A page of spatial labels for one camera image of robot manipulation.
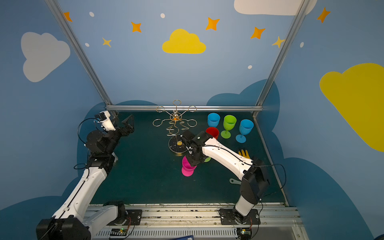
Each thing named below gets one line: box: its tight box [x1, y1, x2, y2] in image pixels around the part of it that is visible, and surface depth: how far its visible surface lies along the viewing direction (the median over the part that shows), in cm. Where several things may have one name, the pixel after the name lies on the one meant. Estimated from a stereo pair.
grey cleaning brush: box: [229, 178, 242, 185], surface depth 88 cm
